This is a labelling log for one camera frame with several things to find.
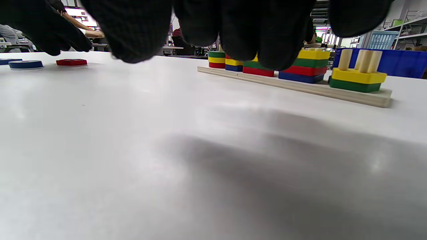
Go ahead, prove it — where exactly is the green square block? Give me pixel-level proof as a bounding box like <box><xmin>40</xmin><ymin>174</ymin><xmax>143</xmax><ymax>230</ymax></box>
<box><xmin>292</xmin><ymin>58</ymin><xmax>329</xmax><ymax>69</ymax></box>

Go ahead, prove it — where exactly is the blue plastic crate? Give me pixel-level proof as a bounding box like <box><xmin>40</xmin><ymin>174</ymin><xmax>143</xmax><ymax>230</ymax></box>
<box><xmin>333</xmin><ymin>47</ymin><xmax>427</xmax><ymax>80</ymax></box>

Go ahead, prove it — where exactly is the person's left hand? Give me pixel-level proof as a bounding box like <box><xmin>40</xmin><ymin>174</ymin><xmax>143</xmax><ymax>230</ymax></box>
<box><xmin>0</xmin><ymin>0</ymin><xmax>93</xmax><ymax>56</ymax></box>

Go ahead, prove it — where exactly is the person's right hand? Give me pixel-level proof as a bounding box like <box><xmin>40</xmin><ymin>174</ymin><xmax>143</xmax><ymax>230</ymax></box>
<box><xmin>80</xmin><ymin>0</ymin><xmax>395</xmax><ymax>71</ymax></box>

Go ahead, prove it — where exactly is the yellow pentagon block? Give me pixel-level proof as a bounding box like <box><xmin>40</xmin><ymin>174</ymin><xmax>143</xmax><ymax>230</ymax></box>
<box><xmin>331</xmin><ymin>49</ymin><xmax>388</xmax><ymax>85</ymax></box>

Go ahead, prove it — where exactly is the blue circle block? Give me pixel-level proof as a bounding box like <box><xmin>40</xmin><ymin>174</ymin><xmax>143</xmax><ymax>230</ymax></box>
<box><xmin>8</xmin><ymin>60</ymin><xmax>44</xmax><ymax>70</ymax></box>

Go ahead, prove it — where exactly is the white plastic basket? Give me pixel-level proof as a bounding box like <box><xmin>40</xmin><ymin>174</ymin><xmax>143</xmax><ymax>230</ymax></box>
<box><xmin>367</xmin><ymin>30</ymin><xmax>399</xmax><ymax>50</ymax></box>

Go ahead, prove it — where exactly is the wooden board with posts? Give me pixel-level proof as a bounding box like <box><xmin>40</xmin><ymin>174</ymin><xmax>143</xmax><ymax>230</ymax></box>
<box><xmin>197</xmin><ymin>43</ymin><xmax>393</xmax><ymax>108</ymax></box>

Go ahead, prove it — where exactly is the another person's forearm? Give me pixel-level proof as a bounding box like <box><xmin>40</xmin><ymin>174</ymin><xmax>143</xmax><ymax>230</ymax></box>
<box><xmin>59</xmin><ymin>10</ymin><xmax>105</xmax><ymax>38</ymax></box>

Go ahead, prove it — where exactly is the blue square block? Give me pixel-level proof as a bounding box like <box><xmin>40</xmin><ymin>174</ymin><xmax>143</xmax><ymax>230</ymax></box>
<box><xmin>278</xmin><ymin>71</ymin><xmax>325</xmax><ymax>84</ymax></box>

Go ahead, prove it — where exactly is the red pentagon block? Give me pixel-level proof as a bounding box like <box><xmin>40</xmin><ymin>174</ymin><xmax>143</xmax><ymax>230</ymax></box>
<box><xmin>56</xmin><ymin>59</ymin><xmax>88</xmax><ymax>67</ymax></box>

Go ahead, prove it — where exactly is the computer monitor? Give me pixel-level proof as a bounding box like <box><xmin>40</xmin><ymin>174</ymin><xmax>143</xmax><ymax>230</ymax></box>
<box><xmin>63</xmin><ymin>6</ymin><xmax>99</xmax><ymax>29</ymax></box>

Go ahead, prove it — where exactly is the red triangle block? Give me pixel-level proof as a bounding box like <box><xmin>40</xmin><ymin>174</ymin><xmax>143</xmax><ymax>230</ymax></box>
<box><xmin>242</xmin><ymin>66</ymin><xmax>275</xmax><ymax>78</ymax></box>

